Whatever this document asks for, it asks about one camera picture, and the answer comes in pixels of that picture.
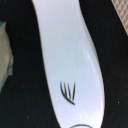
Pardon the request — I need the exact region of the teal padded gripper finger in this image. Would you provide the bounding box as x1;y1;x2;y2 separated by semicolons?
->
0;22;13;91

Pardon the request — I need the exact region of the white toy fish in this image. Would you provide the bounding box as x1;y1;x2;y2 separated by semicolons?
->
32;0;105;128

